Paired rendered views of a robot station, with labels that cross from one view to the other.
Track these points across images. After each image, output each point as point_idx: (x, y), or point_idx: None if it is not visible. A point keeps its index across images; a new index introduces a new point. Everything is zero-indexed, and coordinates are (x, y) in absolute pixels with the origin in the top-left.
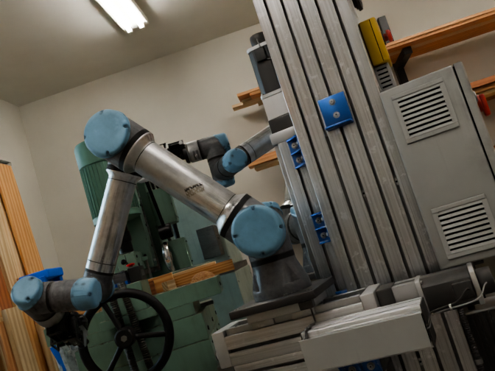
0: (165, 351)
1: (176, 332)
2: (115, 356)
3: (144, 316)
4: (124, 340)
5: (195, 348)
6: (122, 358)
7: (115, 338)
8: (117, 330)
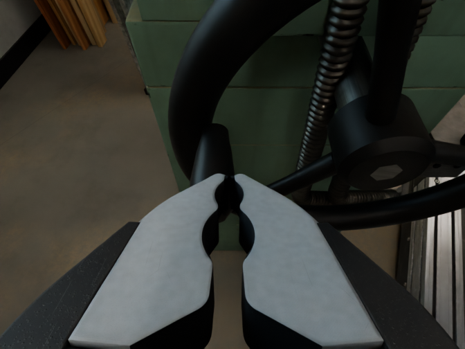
0: (459, 206)
1: (419, 54)
2: (304, 183)
3: (441, 26)
4: (381, 176)
5: (424, 98)
6: (255, 74)
7: (351, 164)
8: (369, 120)
